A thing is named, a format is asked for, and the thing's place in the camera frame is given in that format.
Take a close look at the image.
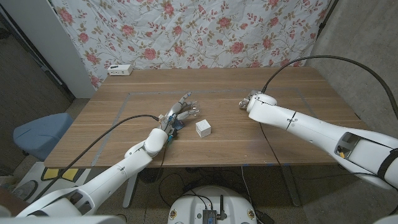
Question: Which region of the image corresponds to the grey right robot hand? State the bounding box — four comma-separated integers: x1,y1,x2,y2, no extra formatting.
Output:
238,90,261,110

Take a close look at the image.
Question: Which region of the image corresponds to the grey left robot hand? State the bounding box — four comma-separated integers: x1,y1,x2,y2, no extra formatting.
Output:
158,91,200,139

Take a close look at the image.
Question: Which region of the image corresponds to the clear white-capped medicine bottle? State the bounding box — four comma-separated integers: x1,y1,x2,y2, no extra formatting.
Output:
186,100,201,118

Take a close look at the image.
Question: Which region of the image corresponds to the person's forearm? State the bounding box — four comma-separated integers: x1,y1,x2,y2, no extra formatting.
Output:
0,186,30,216

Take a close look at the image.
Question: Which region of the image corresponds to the white cube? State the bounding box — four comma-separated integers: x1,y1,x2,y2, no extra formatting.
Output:
195,119,212,138

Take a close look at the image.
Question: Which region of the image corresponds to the round black floor base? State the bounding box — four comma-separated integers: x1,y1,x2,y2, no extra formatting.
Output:
139,167,165,184

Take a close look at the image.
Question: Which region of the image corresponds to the white power strip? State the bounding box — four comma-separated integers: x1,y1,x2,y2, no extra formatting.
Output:
107,63,134,77

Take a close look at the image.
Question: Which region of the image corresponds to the floral backdrop cloth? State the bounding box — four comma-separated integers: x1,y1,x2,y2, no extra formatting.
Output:
49,0,332,91

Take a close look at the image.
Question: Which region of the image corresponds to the white table leg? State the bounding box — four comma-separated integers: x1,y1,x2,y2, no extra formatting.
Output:
122,172,140,209

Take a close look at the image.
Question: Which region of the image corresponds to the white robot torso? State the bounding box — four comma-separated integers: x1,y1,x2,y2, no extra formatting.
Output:
167,185,258,224

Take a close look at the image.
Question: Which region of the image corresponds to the grey table leg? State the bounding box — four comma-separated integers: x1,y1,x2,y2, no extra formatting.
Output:
281,166,302,208

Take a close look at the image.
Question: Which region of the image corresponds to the black module with antenna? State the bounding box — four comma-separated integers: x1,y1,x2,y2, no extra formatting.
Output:
202,195,228,224

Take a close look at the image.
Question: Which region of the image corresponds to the black backdrop pole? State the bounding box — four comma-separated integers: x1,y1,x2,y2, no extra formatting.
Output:
316,0,340,32

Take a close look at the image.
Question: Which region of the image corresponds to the black power adapter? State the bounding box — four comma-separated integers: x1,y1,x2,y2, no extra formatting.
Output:
254,210,275,224

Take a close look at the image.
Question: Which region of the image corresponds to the blue padded stool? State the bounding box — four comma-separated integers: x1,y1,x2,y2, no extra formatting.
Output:
12,112,74,162

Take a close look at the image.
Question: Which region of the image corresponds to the yellow black floor mat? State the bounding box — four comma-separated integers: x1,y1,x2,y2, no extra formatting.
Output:
41,167,91,182

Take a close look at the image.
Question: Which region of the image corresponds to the white partition panel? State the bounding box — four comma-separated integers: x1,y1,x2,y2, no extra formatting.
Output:
0,0,96,100

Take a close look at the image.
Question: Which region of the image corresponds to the grey round floor disc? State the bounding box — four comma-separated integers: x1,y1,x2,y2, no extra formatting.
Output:
11,179,40,202

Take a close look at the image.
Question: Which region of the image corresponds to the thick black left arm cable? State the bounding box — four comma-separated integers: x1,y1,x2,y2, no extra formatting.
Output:
30,114,161,203

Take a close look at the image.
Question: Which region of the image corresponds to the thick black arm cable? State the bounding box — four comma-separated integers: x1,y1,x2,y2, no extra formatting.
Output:
261,55,398,121
30,114,161,203

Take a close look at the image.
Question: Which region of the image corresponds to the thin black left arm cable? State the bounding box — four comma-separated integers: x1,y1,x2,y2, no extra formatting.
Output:
142,138,171,224

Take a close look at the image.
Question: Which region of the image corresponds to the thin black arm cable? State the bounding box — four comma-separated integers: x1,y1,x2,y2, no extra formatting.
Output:
259,123,398,180
142,138,171,224

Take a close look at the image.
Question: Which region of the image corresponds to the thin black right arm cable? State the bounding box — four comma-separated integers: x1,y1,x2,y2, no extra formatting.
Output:
259,123,398,180

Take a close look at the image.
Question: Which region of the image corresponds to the black looped floor cable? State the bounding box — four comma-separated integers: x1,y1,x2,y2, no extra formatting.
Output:
157,172,195,208

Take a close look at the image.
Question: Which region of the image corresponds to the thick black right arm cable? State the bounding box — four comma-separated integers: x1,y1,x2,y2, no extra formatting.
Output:
261,55,398,121

